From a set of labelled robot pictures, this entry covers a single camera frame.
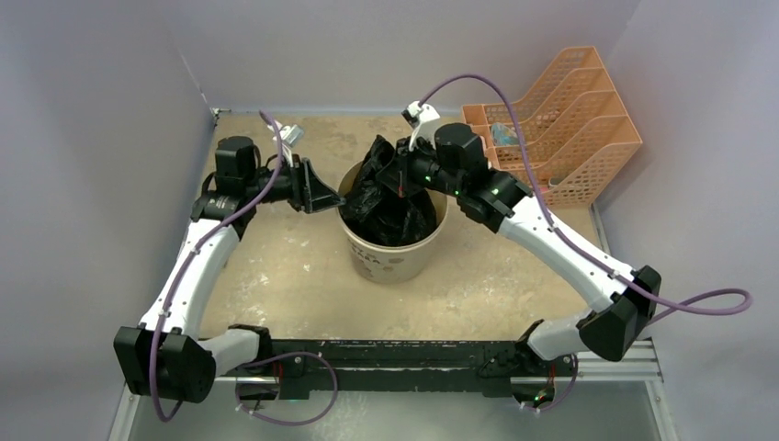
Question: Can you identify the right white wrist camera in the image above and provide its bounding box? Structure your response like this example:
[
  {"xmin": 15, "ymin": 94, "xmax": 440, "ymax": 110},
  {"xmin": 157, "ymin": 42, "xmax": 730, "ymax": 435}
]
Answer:
[{"xmin": 401, "ymin": 101, "xmax": 441, "ymax": 152}]

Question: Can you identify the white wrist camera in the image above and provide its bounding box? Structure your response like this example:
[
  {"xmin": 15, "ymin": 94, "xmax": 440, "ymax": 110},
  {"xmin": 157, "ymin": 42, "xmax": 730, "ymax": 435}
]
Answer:
[
  {"xmin": 279, "ymin": 124, "xmax": 305, "ymax": 149},
  {"xmin": 401, "ymin": 101, "xmax": 441, "ymax": 152}
]

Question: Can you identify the black plastic trash bag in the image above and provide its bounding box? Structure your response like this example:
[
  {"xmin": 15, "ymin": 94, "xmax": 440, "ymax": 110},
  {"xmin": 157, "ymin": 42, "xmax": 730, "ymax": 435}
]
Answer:
[{"xmin": 338, "ymin": 135, "xmax": 438, "ymax": 247}]

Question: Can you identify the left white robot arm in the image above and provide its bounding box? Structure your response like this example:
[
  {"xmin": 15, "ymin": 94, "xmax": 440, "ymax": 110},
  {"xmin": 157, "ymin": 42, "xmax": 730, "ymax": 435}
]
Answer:
[{"xmin": 113, "ymin": 136, "xmax": 344, "ymax": 403}]

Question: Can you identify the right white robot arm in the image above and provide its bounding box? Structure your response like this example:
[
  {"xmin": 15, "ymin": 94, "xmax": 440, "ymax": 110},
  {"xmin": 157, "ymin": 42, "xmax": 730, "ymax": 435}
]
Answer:
[{"xmin": 377, "ymin": 123, "xmax": 661, "ymax": 374}]

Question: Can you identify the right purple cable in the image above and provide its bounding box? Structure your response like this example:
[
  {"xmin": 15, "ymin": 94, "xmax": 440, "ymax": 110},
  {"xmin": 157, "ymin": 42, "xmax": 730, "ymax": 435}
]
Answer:
[{"xmin": 420, "ymin": 73, "xmax": 753, "ymax": 323}]

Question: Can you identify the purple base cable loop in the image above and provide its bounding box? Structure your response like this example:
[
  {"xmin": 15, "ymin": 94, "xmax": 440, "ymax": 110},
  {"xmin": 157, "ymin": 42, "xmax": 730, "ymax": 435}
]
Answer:
[{"xmin": 234, "ymin": 351, "xmax": 339, "ymax": 428}]

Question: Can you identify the beige round trash bin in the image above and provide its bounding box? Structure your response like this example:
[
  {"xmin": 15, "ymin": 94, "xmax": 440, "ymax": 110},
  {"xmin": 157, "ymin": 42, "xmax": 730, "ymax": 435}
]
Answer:
[{"xmin": 337, "ymin": 186, "xmax": 449, "ymax": 285}]

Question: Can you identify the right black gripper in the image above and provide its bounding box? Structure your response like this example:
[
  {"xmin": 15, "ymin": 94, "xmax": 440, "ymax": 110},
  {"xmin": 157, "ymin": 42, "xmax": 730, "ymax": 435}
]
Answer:
[{"xmin": 378, "ymin": 135, "xmax": 464, "ymax": 198}]

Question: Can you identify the teal packet in organizer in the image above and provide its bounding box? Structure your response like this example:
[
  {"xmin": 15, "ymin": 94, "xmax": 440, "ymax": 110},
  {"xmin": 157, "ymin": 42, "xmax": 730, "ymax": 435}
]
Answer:
[{"xmin": 490, "ymin": 122, "xmax": 525, "ymax": 147}]

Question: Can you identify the orange plastic file organizer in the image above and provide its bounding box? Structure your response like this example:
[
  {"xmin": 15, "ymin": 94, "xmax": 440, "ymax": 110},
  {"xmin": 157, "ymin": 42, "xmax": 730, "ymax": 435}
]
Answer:
[{"xmin": 461, "ymin": 46, "xmax": 642, "ymax": 208}]

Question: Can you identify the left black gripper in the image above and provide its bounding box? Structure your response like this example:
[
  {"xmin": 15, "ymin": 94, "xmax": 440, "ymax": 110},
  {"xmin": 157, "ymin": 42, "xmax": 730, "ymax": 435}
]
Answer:
[{"xmin": 245, "ymin": 154, "xmax": 344, "ymax": 213}]

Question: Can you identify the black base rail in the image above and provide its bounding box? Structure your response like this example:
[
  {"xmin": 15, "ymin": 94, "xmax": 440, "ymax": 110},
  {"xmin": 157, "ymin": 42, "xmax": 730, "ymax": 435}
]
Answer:
[{"xmin": 234, "ymin": 339, "xmax": 574, "ymax": 401}]

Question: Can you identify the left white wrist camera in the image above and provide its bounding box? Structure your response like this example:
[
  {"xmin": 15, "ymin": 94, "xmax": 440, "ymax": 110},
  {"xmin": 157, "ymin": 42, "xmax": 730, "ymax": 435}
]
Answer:
[{"xmin": 279, "ymin": 124, "xmax": 305, "ymax": 149}]

